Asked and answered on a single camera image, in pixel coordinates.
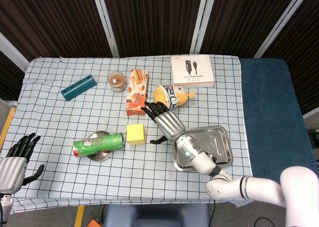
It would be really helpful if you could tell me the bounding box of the green chip can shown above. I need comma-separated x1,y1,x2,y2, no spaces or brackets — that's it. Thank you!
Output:
73,132,125,158

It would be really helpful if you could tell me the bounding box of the rectangular steel tray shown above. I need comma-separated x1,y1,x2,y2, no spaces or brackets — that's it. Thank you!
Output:
171,125,234,172

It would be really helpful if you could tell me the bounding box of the clear jar brown paste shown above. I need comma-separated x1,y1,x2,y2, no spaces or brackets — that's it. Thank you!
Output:
107,71,127,92

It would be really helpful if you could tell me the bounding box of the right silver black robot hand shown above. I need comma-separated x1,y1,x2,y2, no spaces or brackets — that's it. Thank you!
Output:
141,101,187,146

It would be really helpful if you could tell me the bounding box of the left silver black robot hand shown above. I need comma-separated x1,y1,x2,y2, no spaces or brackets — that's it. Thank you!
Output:
0,133,45,194

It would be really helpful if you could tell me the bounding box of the orange biscuit box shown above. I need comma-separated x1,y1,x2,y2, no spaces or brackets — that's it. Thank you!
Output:
126,69,150,117

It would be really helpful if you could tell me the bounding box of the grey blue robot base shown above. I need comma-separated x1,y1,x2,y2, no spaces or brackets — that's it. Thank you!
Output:
103,203,211,227

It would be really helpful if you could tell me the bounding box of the teal plastic holder bar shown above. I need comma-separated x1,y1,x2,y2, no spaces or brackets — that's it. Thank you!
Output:
61,74,97,102

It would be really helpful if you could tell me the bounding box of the checkered white tablecloth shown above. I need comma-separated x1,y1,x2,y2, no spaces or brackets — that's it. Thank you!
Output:
0,56,257,214

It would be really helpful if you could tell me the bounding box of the round steel plate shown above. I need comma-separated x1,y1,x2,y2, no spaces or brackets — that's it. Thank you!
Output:
86,130,113,162

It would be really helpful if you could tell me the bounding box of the black floor cable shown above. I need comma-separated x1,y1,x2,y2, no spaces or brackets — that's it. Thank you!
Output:
254,217,275,227

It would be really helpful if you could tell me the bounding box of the yellow foam cube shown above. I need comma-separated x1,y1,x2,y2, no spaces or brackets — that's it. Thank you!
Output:
126,123,146,146

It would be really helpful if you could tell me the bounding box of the white cable product box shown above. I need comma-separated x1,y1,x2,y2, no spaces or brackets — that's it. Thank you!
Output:
170,54,216,88

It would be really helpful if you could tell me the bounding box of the white partition frame post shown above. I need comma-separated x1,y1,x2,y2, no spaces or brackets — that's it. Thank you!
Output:
0,32,30,65
254,0,314,58
190,0,217,54
91,0,120,58

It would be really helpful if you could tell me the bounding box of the yellow plush toy striped shirt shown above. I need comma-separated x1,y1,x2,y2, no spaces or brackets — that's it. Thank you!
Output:
153,84,196,110

